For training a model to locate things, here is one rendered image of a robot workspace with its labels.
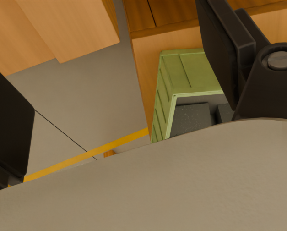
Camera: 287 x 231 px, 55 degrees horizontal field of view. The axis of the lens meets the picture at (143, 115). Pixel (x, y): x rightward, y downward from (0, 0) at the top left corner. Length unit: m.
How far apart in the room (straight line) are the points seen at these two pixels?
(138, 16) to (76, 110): 1.34
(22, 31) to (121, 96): 1.42
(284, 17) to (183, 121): 0.38
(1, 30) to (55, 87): 1.31
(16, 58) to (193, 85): 0.39
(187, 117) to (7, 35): 0.51
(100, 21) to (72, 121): 1.63
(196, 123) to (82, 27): 0.43
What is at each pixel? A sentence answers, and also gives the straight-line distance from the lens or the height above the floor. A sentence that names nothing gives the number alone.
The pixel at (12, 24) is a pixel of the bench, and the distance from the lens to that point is 0.61.
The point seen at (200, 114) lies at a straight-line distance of 0.84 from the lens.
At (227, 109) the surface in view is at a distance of 0.88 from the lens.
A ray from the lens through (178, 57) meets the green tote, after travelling 0.74.
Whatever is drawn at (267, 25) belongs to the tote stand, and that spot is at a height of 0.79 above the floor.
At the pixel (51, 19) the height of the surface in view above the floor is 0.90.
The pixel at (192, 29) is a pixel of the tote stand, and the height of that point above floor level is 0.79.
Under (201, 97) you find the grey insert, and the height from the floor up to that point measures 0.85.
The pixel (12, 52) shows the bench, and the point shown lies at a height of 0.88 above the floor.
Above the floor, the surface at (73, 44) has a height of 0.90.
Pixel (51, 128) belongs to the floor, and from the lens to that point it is 2.22.
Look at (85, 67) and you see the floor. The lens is 1.79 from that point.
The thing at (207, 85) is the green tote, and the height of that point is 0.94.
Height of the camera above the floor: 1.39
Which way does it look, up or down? 40 degrees down
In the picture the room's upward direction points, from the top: 169 degrees clockwise
